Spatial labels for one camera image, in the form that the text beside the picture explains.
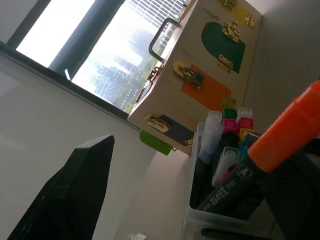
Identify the black marker holder case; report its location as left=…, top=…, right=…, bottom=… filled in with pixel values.
left=183, top=121, right=278, bottom=240

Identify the orange capped black marker pen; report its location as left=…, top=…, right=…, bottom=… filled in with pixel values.
left=196, top=80, right=320, bottom=212

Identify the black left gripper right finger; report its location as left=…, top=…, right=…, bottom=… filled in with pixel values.
left=257, top=136, right=320, bottom=240

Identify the dark window frame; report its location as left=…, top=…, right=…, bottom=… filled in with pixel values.
left=0, top=0, right=141, bottom=131

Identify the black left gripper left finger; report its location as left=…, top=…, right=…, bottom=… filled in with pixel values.
left=6, top=134, right=116, bottom=240

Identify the wooden lock box with latches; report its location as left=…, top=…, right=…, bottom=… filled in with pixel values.
left=126, top=0, right=264, bottom=157

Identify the blue ended black marker pen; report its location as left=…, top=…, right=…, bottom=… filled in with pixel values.
left=193, top=110, right=224, bottom=204

